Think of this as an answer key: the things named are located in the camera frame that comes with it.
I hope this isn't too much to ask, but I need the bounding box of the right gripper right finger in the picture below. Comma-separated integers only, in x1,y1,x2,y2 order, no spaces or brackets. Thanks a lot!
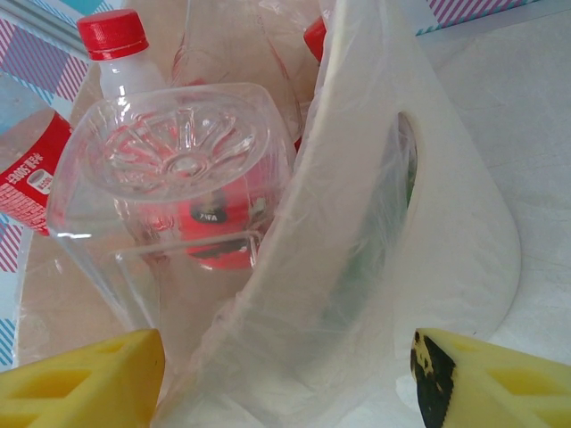
410,328,571,428

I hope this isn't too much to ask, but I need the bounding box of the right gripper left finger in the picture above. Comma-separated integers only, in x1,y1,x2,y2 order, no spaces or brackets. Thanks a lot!
0,328,165,428

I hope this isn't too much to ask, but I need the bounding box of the clear bottle red cola label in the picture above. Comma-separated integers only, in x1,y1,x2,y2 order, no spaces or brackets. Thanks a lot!
0,75,75,237
171,0,304,139
302,15,329,63

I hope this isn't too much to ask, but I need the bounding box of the square bottle red label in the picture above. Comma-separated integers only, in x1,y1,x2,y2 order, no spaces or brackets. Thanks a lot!
46,83,299,333

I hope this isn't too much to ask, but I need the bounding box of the green plastic bottle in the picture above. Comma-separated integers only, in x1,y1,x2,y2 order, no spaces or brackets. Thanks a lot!
347,133,423,277

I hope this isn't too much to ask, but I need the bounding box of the clear bottle red white label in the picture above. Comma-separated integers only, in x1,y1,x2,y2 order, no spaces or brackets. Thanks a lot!
75,8,169,106

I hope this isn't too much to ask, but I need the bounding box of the beige round waste bin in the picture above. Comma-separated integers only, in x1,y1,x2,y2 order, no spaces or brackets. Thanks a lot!
12,0,523,428

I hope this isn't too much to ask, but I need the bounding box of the clear plastic bin liner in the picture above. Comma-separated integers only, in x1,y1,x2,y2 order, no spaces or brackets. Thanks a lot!
12,0,429,428

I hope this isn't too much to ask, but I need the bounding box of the aluminium frame post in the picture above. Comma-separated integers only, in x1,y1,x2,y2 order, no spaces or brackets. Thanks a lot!
0,0,88,57

